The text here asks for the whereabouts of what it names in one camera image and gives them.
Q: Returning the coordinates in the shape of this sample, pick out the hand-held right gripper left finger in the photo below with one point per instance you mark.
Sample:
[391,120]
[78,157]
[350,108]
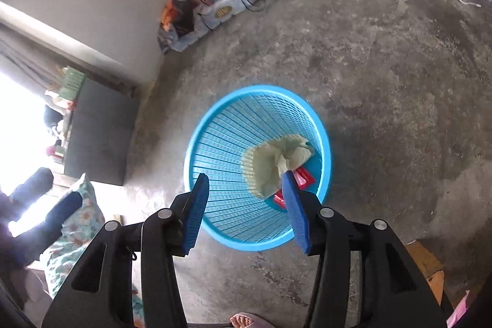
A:
[196,214]

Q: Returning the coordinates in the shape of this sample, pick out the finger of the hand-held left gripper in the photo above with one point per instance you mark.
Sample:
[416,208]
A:
[32,183]
[57,212]

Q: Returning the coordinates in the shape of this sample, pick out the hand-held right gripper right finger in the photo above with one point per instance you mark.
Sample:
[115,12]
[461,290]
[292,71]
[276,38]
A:
[296,214]

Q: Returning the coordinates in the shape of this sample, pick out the pale yellow cloth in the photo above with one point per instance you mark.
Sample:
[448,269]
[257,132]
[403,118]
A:
[269,158]

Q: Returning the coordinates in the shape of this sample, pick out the blue plastic mesh basket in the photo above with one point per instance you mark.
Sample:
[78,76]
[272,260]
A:
[230,128]

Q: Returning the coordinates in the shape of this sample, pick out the floral printed blanket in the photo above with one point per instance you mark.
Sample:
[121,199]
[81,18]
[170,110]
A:
[84,214]

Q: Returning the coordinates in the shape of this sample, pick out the red plastic wrapper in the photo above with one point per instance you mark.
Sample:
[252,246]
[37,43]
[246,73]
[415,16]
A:
[305,178]

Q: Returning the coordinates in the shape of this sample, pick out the white box with clutter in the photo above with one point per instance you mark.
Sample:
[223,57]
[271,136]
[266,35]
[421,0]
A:
[100,135]

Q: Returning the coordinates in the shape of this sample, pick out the green plastic basket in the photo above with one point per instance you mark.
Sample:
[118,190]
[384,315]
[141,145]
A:
[73,83]

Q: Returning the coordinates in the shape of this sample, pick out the person's foot in pink sandal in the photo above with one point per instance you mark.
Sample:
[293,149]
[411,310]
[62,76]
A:
[250,321]

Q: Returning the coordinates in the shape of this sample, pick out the grey curtain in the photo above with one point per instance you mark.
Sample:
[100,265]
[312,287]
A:
[23,58]

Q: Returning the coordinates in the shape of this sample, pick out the wooden stool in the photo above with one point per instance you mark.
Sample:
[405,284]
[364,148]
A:
[426,266]

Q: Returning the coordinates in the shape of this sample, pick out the pile of clutter by wall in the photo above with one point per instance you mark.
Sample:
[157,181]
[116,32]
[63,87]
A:
[178,20]

